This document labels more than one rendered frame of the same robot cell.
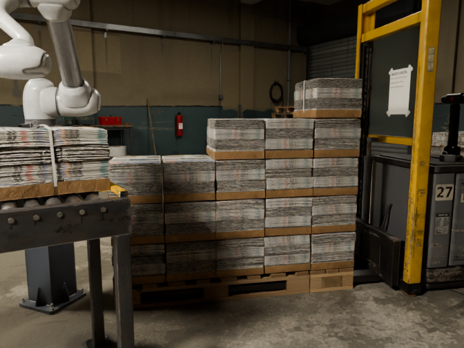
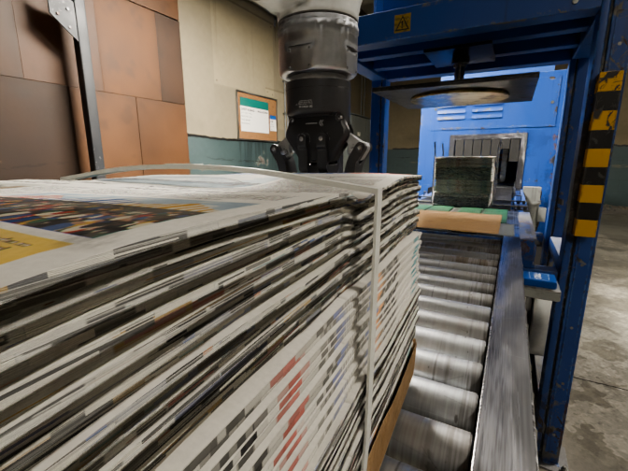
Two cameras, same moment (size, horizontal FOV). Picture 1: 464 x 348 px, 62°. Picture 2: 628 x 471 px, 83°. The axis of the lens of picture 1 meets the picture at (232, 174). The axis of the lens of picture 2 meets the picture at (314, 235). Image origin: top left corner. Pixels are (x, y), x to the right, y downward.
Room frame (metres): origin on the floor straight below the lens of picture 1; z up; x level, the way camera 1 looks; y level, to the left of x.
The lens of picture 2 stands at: (1.68, 0.63, 1.05)
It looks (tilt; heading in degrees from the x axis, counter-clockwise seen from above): 12 degrees down; 150
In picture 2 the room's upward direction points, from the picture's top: straight up
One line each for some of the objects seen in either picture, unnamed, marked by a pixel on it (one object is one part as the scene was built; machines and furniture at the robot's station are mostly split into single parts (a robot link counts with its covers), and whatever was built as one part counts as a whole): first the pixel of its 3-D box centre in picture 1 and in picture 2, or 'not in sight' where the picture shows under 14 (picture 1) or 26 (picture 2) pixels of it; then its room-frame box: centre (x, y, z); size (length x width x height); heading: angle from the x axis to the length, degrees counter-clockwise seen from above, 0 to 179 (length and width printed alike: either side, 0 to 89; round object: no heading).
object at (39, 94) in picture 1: (41, 99); not in sight; (2.15, 1.04, 1.17); 0.18 x 0.16 x 0.22; 101
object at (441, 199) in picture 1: (429, 214); not in sight; (2.61, -1.37, 0.40); 0.69 x 0.55 x 0.80; 11
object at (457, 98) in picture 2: not in sight; (457, 96); (0.64, 1.93, 1.30); 0.55 x 0.55 x 0.03; 31
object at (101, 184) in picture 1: (79, 180); not in sight; (1.47, 0.59, 0.83); 0.29 x 0.16 x 0.04; 34
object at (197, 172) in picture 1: (211, 224); not in sight; (2.31, 0.13, 0.42); 1.17 x 0.39 x 0.83; 101
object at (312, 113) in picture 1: (322, 186); not in sight; (2.45, -0.58, 0.63); 0.38 x 0.29 x 0.97; 11
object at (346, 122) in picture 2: not in sight; (318, 123); (1.30, 0.86, 1.09); 0.08 x 0.07 x 0.09; 31
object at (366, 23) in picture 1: (360, 130); not in sight; (2.86, -0.95, 0.97); 0.09 x 0.09 x 1.75; 11
